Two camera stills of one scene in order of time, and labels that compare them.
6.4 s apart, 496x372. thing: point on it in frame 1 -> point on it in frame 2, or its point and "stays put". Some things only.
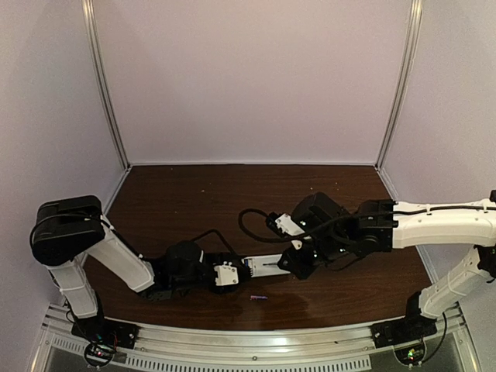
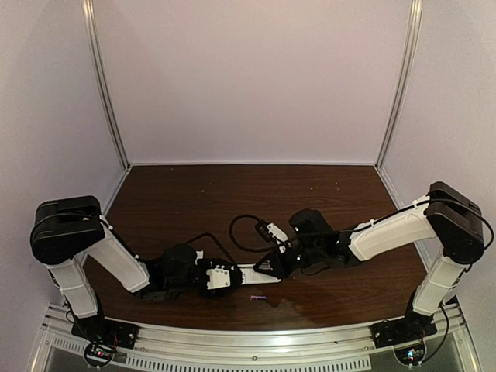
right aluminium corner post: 411,53 stays put
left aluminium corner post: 91,32 stays put
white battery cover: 283,223 -> 270,232
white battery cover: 226,274 stays put
